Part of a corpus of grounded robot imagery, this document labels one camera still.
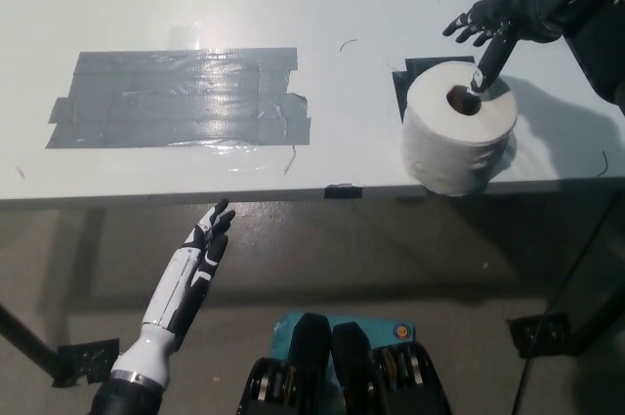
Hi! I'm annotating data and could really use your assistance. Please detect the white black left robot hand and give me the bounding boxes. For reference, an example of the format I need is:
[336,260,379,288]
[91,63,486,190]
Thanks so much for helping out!
[112,197,236,387]

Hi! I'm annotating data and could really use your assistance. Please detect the thin black cable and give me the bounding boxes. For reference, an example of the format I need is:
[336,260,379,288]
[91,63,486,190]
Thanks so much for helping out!
[512,326,544,415]

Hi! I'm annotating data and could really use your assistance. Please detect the clear tape sheet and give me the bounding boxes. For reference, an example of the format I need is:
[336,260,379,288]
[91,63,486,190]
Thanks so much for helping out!
[17,141,294,178]

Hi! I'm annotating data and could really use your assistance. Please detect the black tape square patch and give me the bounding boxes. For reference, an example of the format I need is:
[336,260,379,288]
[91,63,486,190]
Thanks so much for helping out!
[390,56,478,118]

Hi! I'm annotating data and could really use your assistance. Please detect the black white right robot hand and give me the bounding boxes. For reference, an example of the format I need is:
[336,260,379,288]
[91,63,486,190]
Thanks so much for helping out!
[441,0,600,94]

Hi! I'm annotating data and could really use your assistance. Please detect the black teal robot torso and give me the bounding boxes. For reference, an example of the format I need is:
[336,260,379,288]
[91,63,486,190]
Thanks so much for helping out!
[235,311,453,415]

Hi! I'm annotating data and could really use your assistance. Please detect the black table leg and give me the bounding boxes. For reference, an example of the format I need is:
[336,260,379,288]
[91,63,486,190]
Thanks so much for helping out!
[575,287,625,355]
[0,303,63,382]

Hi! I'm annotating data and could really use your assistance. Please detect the grey duct tape patch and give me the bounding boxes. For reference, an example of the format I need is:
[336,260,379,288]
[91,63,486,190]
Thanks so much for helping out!
[44,47,313,149]

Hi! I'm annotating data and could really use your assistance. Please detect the white toilet paper roll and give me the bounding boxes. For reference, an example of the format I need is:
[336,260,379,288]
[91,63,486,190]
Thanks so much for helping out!
[400,61,519,197]

